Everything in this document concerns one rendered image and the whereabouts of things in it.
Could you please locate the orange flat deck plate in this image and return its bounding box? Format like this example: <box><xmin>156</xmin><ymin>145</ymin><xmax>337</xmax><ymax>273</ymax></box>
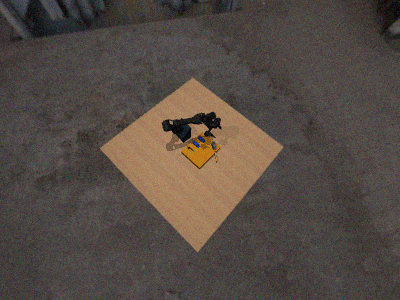
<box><xmin>181</xmin><ymin>132</ymin><xmax>220</xmax><ymax>169</ymax></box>

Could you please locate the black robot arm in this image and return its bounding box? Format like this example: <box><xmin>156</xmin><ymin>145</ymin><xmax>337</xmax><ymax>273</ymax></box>
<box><xmin>162</xmin><ymin>112</ymin><xmax>219</xmax><ymax>134</ymax></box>

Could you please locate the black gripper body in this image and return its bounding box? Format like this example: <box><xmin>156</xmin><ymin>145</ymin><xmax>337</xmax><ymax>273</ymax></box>
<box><xmin>204</xmin><ymin>118</ymin><xmax>221</xmax><ymax>137</ymax></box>

